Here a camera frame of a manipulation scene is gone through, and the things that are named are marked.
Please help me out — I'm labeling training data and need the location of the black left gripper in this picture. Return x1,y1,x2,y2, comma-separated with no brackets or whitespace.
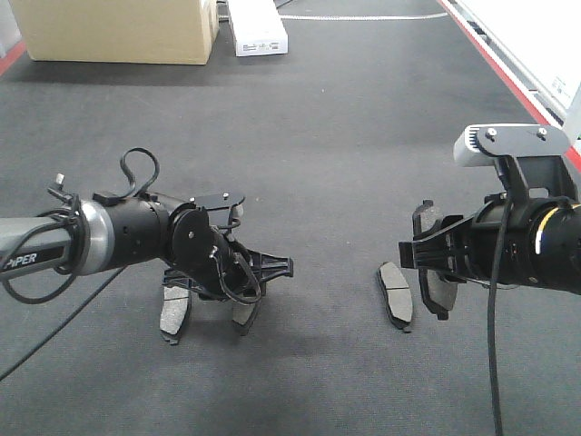
162,208,293,302

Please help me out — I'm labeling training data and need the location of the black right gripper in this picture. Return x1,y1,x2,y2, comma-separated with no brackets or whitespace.
399,193,545,287

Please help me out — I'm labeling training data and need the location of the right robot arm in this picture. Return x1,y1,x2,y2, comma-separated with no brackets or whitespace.
399,194,580,294

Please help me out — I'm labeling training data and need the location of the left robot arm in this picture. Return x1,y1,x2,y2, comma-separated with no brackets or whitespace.
1,192,293,304

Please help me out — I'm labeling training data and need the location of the cardboard box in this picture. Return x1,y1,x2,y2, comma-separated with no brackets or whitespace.
10,0,219,65

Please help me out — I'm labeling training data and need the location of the white long box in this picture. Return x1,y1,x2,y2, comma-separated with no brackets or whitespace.
227,0,289,57

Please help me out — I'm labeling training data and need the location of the left camera cable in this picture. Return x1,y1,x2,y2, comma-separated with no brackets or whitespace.
0,147,264,382

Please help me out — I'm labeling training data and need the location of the white frame with red edge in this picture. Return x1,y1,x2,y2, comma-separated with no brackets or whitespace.
439,1,580,169

